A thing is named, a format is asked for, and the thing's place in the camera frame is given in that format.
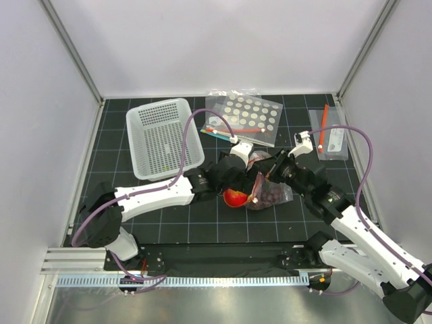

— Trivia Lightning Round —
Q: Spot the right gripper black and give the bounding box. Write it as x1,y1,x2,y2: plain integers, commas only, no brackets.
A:
254,147,311,199

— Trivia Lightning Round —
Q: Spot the red yellow apple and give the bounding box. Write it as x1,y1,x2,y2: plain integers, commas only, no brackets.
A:
223,189,248,208

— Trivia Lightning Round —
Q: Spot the red grape bunch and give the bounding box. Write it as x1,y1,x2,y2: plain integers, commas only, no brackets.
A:
248,189,285,210

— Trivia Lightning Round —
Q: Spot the orange zipper clear bag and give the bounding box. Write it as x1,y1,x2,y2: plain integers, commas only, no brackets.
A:
243,151,293,209

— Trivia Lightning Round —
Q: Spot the white perforated plastic basket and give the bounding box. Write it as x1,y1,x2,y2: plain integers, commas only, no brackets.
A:
126,98,205,182

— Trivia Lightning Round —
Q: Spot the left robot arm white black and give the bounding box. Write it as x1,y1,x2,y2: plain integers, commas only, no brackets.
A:
72,145,252,270

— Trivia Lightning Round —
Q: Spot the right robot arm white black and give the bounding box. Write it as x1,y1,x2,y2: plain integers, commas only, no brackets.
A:
256,151,431,323

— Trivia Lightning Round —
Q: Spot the blue zipper clear bag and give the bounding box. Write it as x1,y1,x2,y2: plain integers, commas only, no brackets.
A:
200,129,238,144

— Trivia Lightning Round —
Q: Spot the right orange zipper bag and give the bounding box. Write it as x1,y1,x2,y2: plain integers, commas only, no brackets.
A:
308,104,348,161

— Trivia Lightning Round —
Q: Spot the polka dot zip bag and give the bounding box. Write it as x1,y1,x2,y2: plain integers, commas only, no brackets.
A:
202,90,284,147

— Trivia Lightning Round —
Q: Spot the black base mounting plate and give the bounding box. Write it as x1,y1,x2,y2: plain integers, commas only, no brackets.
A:
124,242,329,278

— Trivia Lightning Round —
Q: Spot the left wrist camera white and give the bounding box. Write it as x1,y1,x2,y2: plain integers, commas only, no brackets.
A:
229,141,254,165

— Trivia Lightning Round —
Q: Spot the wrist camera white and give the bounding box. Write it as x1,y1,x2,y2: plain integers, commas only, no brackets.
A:
229,141,254,165
288,131,313,158

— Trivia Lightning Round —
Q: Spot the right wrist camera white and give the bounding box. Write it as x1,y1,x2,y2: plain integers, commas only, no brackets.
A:
288,131,313,158

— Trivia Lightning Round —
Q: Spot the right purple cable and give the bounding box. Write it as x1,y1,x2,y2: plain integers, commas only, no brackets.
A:
303,124,432,296

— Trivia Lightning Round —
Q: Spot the purple cable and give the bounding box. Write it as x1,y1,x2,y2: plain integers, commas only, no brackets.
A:
303,124,432,296
70,108,237,294

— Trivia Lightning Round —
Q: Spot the perforated metal cable rail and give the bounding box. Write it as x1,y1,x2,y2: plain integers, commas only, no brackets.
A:
55,273,309,288

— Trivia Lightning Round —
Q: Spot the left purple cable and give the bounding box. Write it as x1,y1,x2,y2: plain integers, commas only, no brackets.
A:
70,108,237,294

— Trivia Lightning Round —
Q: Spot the right aluminium frame post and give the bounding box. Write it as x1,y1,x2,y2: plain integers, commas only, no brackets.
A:
336,0,400,101

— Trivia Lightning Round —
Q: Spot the aluminium frame post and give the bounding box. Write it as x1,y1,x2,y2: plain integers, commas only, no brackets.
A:
38,0,103,104
336,0,400,101

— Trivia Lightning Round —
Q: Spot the left aluminium frame post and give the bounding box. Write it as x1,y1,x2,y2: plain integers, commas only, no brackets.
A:
38,0,103,104

